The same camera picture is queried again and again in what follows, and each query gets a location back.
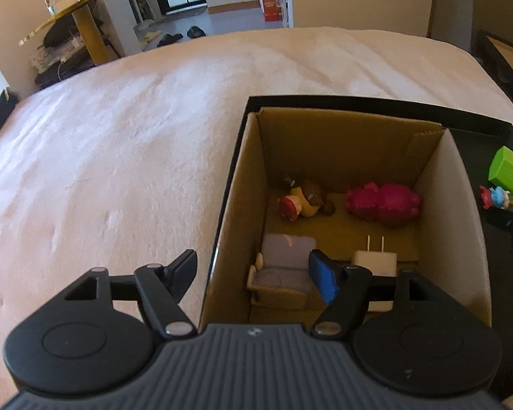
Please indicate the brown cardboard box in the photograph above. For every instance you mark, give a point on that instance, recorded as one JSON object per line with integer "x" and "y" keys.
{"x": 341, "y": 150}

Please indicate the brown girl figurine pink hat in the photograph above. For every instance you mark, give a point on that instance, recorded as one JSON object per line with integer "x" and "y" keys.
{"x": 306, "y": 198}

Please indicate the orange cardboard box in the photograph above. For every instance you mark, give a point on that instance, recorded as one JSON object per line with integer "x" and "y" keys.
{"x": 271, "y": 10}

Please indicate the green toy house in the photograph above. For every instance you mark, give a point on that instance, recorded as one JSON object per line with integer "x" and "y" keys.
{"x": 500, "y": 171}

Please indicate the black tray with cardboard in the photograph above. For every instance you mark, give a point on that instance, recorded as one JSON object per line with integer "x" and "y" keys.
{"x": 497, "y": 59}

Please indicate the white USB charger plug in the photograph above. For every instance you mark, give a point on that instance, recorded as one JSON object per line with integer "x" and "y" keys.
{"x": 383, "y": 267}

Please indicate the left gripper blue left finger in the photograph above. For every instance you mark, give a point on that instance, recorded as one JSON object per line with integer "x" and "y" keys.
{"x": 180, "y": 274}

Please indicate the gold round side table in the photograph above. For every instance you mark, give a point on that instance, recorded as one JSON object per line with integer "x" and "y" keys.
{"x": 87, "y": 28}

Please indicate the white fluffy blanket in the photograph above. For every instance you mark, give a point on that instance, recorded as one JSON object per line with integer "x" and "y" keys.
{"x": 126, "y": 164}

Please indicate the magenta bear figurine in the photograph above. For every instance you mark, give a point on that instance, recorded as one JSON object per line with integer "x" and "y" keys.
{"x": 393, "y": 205}

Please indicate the small blue red figurine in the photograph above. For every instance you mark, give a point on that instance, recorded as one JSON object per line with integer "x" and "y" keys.
{"x": 496, "y": 197}

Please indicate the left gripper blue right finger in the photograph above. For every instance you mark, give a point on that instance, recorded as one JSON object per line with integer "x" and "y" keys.
{"x": 327, "y": 274}

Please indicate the black slipper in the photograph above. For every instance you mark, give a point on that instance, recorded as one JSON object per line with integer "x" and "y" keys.
{"x": 195, "y": 32}
{"x": 169, "y": 39}

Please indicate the lilac toy armchair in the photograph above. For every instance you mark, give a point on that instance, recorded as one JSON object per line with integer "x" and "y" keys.
{"x": 279, "y": 278}

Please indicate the black shallow tray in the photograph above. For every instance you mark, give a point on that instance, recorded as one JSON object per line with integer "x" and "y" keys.
{"x": 478, "y": 138}

